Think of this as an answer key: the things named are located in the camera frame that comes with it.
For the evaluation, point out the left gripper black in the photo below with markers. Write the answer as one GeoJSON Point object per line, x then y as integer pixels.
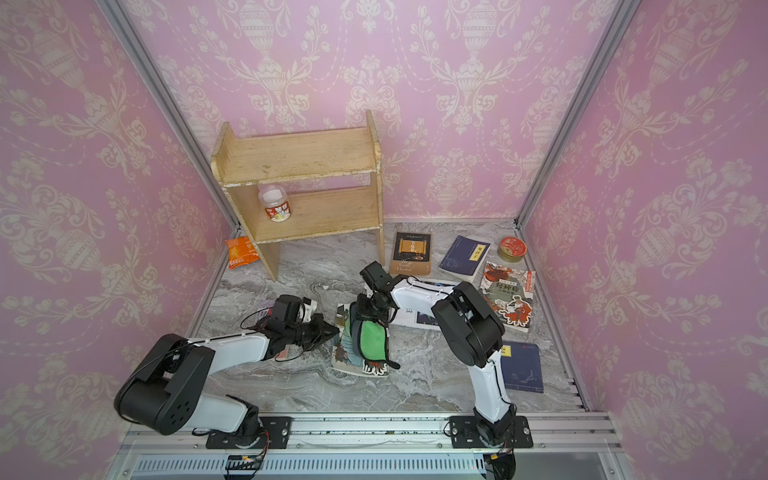
{"type": "Point", "coordinates": [321, 327]}

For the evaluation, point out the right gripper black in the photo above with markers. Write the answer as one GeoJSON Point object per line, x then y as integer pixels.
{"type": "Point", "coordinates": [362, 310]}

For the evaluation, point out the green cloth with black trim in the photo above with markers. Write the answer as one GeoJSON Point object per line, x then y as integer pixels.
{"type": "Point", "coordinates": [370, 338]}

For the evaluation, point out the grey-green illustrated Chinese book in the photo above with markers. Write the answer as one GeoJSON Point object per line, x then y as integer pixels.
{"type": "Point", "coordinates": [344, 359]}

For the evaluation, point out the pink Hamlet book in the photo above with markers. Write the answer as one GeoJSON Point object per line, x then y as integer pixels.
{"type": "Point", "coordinates": [286, 353]}

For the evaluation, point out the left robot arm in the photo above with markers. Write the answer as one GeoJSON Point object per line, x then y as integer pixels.
{"type": "Point", "coordinates": [165, 392]}

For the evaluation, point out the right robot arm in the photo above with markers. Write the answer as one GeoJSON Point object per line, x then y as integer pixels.
{"type": "Point", "coordinates": [471, 329]}

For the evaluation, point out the white book blue swirl cover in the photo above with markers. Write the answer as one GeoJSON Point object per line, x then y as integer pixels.
{"type": "Point", "coordinates": [420, 317]}

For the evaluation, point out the black and tan book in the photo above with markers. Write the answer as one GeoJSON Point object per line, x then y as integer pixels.
{"type": "Point", "coordinates": [411, 254]}

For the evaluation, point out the dark purple book yellow label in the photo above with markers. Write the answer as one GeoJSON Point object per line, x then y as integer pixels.
{"type": "Point", "coordinates": [465, 258]}

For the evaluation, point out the red illustrated Chinese book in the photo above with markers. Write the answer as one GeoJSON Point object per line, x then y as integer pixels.
{"type": "Point", "coordinates": [510, 294]}

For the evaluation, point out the dark blue book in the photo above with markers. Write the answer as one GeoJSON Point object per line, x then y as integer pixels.
{"type": "Point", "coordinates": [521, 367]}

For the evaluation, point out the orange snack packet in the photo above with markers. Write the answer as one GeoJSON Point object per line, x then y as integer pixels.
{"type": "Point", "coordinates": [241, 252]}

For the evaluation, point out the wooden two-tier shelf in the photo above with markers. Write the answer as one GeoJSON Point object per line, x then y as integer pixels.
{"type": "Point", "coordinates": [242, 166]}

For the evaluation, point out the white plastic jar red label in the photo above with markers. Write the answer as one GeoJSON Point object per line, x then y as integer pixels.
{"type": "Point", "coordinates": [274, 201]}

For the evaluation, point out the red round tin can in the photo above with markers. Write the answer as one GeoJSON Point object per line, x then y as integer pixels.
{"type": "Point", "coordinates": [512, 249]}

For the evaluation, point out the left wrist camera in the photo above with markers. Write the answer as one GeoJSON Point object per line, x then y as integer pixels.
{"type": "Point", "coordinates": [307, 309]}

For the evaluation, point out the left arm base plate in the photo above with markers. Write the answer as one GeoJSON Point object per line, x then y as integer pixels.
{"type": "Point", "coordinates": [270, 432]}

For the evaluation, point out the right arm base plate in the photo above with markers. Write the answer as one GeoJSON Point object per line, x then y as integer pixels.
{"type": "Point", "coordinates": [474, 432]}

